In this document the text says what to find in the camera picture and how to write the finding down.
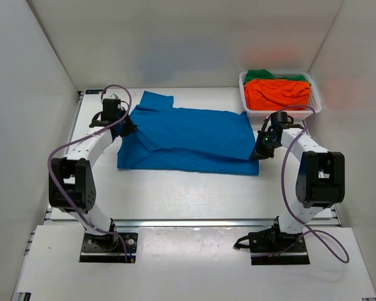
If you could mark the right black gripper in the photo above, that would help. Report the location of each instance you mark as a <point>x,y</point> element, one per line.
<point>259,152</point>

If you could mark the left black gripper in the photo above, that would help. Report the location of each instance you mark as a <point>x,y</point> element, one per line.
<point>131,128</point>

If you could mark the blue t shirt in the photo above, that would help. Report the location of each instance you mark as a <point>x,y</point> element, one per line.
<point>187,139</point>

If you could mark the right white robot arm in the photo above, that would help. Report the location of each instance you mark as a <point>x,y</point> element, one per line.
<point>320,182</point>

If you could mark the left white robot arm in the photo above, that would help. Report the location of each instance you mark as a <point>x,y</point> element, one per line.
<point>71,187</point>

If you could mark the dark label sticker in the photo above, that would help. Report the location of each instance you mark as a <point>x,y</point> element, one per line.
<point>93,91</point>

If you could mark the orange t shirt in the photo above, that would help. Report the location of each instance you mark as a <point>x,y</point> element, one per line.
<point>275,94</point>

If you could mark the white plastic basket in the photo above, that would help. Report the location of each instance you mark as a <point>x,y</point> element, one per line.
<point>314,103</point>

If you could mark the green t shirt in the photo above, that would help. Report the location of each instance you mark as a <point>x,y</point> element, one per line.
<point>266,75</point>

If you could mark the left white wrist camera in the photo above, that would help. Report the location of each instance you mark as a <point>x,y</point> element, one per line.
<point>114,98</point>

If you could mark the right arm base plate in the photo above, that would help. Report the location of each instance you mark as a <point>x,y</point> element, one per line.
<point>272,247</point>

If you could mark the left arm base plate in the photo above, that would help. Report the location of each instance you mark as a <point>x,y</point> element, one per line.
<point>107,249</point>

